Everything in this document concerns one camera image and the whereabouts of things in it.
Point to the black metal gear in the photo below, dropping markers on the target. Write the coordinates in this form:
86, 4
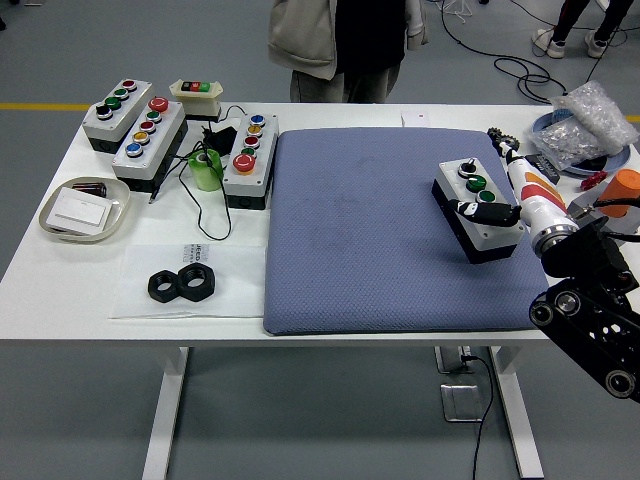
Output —
497, 135

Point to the green tape roll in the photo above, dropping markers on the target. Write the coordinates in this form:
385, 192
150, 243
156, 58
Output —
206, 177

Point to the white switch plate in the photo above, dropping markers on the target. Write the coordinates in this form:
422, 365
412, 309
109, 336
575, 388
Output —
80, 207

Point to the small red part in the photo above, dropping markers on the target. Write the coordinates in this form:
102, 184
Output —
592, 180

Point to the clear bubble wrap bag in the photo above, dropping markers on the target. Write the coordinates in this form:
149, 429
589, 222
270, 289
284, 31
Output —
595, 110

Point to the beige shallow tray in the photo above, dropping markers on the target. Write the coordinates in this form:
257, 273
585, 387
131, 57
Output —
119, 200

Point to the black module green terminals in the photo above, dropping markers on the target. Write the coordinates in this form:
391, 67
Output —
547, 167

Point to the black power adapter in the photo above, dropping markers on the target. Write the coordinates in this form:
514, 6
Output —
222, 137

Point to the metal floor outlet box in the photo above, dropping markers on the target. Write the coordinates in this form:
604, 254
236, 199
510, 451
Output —
460, 402

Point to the small white card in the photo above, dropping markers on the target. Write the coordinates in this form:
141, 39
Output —
415, 118

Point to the orange cylinder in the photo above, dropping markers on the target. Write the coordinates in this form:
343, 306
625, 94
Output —
625, 190

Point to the dark brown small item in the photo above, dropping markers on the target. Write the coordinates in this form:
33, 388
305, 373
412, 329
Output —
92, 189

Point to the light blue plate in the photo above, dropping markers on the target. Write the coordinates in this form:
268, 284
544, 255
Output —
620, 161

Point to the person in background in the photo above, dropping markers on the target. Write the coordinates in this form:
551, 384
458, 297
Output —
565, 25

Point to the grey five-button mushroom box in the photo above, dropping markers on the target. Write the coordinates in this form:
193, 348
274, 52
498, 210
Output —
150, 150
245, 185

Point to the bag of metal parts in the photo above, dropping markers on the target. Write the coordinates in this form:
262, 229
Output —
565, 142

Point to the clear printed plastic bag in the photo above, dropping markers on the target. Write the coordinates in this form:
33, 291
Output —
135, 270

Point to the grey four-button control box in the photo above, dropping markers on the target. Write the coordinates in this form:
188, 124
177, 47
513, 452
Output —
492, 240
125, 114

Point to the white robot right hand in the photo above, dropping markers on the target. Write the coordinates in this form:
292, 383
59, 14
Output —
537, 207

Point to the white table leg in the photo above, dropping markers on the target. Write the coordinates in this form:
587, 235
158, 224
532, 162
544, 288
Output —
515, 410
167, 410

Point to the black hex nut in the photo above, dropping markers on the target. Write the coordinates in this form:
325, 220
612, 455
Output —
167, 295
197, 291

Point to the cream three-button switch box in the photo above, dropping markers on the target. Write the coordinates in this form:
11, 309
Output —
200, 102

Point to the blue-grey padded mat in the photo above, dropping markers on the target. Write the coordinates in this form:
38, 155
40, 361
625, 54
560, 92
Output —
360, 225

